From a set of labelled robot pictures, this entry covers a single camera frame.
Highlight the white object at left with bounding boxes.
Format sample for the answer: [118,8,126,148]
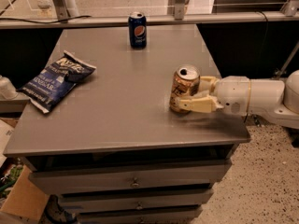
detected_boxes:
[0,76,18,100]

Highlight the orange soda can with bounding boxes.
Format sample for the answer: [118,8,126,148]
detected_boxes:
[169,64,200,113]

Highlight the blue Pepsi can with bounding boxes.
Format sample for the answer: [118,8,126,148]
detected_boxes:
[128,12,147,49]

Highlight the grey drawer cabinet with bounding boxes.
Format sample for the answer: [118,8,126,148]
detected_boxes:
[5,25,249,224]

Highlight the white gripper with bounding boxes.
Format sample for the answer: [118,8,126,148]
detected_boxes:
[175,76,250,116]

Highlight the blue chip bag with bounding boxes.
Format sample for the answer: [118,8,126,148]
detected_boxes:
[18,50,96,114]

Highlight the cardboard box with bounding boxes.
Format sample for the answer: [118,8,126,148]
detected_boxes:
[0,166,50,224]

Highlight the metal railing frame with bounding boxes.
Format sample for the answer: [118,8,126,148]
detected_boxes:
[0,0,298,29]

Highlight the black cable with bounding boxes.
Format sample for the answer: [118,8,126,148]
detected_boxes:
[0,14,92,24]

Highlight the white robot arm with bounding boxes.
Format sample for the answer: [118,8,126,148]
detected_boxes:
[175,71,299,129]

